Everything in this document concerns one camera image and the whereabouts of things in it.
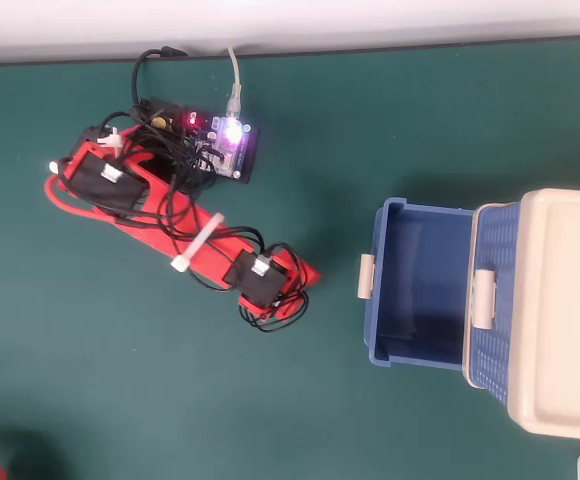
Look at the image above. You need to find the red fixed gripper finger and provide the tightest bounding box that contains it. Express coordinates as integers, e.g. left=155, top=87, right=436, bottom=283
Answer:
left=287, top=257, right=323, bottom=291

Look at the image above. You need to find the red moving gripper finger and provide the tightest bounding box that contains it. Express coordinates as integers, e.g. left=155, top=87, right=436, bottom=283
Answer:
left=239, top=294, right=274, bottom=322

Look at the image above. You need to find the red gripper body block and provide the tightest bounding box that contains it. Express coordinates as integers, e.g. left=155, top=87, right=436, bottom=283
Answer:
left=269, top=285, right=307, bottom=322

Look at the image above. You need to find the blue wicker plastic drawer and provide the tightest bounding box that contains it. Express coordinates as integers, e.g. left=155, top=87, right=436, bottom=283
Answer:
left=463, top=201, right=524, bottom=392
left=357, top=196, right=477, bottom=370

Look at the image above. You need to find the beige plastic drawer cabinet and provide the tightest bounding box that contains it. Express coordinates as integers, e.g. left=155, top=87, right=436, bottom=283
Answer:
left=462, top=188, right=580, bottom=444

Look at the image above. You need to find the long white zip tie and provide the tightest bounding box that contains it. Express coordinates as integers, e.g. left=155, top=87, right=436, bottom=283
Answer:
left=169, top=212, right=226, bottom=274

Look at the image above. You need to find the dark green table mat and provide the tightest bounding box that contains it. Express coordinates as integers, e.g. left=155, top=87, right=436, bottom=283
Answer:
left=0, top=34, right=580, bottom=480

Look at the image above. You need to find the servo controller circuit board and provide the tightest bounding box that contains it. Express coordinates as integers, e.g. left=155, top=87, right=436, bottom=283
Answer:
left=169, top=107, right=261, bottom=186

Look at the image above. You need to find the short white zip tie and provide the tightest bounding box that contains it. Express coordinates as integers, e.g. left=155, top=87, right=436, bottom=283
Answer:
left=96, top=127, right=122, bottom=150

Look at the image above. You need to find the black servo wire bundle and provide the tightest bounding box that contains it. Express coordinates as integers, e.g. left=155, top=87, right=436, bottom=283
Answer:
left=57, top=109, right=311, bottom=334

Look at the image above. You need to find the white USB cable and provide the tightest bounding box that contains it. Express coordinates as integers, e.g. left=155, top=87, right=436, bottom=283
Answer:
left=226, top=46, right=245, bottom=120

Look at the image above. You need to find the black power cable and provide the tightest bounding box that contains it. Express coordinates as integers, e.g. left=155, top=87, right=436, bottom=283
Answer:
left=130, top=45, right=190, bottom=110

